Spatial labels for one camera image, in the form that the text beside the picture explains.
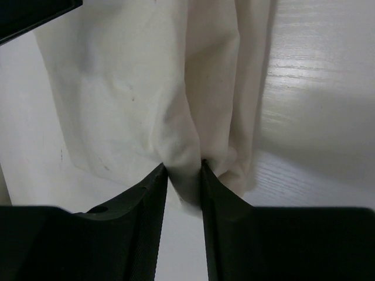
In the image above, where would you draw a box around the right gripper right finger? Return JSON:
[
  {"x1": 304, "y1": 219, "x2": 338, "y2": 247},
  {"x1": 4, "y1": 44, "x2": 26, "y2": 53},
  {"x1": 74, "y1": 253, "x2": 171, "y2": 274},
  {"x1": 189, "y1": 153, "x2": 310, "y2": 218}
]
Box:
[{"x1": 200, "y1": 163, "x2": 374, "y2": 280}]

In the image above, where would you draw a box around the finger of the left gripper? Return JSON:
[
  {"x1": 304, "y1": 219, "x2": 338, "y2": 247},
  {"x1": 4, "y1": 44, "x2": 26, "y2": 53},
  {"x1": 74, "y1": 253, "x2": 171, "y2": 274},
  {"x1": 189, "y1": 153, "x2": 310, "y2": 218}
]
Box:
[{"x1": 1, "y1": 0, "x2": 83, "y2": 44}]

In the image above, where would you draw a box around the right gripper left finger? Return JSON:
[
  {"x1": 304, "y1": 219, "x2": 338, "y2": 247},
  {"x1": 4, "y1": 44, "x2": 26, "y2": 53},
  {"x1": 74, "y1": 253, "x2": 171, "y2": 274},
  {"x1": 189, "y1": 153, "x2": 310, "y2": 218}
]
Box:
[{"x1": 1, "y1": 165, "x2": 168, "y2": 280}]

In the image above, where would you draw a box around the white t shirt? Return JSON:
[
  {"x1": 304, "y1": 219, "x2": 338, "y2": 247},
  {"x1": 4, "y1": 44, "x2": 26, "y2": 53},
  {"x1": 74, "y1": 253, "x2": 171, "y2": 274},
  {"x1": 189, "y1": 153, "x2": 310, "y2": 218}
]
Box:
[{"x1": 35, "y1": 1, "x2": 275, "y2": 214}]

